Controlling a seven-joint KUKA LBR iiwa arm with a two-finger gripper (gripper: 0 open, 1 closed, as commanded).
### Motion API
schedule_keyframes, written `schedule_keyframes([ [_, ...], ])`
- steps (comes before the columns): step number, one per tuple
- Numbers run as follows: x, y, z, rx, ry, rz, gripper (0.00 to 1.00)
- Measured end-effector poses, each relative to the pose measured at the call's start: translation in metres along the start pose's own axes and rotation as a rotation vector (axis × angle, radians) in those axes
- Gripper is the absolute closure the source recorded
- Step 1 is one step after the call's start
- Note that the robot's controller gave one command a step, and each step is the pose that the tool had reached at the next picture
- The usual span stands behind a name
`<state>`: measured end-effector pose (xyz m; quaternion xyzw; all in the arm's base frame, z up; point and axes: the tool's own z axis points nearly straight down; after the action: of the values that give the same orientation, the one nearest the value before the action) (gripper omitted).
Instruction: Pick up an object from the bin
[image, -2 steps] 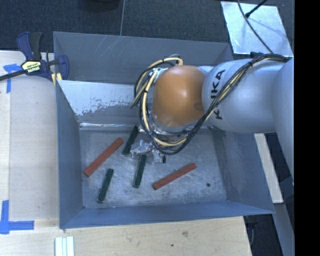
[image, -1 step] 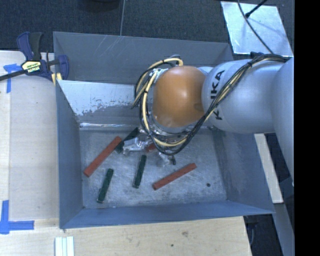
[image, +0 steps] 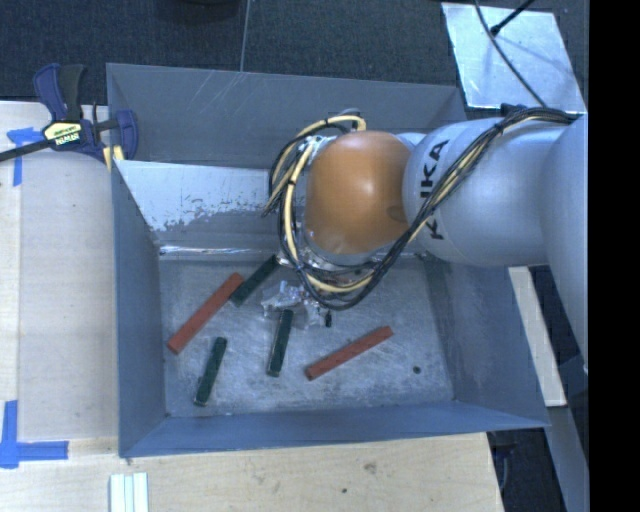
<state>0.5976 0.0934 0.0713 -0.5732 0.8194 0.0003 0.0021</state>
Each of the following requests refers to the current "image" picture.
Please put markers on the black cylinder on white bracket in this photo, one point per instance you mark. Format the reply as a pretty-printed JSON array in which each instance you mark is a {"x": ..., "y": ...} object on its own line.
[{"x": 328, "y": 318}]

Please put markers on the dark green flat block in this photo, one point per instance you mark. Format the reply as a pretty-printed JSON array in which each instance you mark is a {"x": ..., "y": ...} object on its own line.
[
  {"x": 211, "y": 371},
  {"x": 253, "y": 281},
  {"x": 280, "y": 345}
]

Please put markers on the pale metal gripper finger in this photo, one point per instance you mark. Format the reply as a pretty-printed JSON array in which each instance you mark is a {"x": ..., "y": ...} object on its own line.
[
  {"x": 306, "y": 315},
  {"x": 270, "y": 302}
]

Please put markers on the red-brown flat block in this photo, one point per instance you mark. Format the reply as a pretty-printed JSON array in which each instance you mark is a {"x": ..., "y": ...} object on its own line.
[
  {"x": 350, "y": 353},
  {"x": 205, "y": 314}
]

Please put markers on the grey metal bin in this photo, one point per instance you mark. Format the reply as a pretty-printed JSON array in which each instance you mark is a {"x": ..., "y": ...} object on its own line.
[{"x": 350, "y": 395}]

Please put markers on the pale wood flat board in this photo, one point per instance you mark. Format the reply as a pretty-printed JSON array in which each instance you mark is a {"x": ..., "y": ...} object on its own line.
[{"x": 65, "y": 300}]

